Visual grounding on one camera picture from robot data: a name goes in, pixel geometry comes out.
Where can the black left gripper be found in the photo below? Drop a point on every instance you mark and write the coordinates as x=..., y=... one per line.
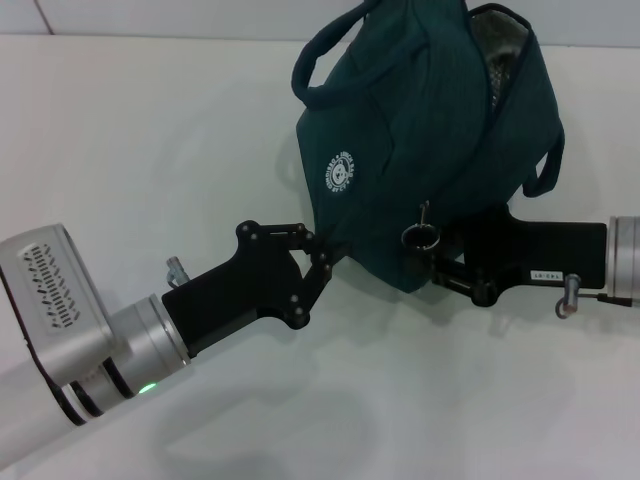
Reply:
x=240, y=295

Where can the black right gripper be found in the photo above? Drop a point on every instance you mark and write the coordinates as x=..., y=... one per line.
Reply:
x=540, y=250

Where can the teal fabric lunch bag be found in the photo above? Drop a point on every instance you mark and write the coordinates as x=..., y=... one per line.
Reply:
x=425, y=125

